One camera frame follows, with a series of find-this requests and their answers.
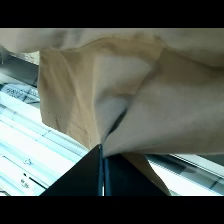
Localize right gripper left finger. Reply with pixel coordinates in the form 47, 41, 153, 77
40, 143, 104, 197

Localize tan shirt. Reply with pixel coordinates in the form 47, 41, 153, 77
0, 27, 224, 197

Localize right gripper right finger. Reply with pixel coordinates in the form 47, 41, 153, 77
103, 153, 160, 197

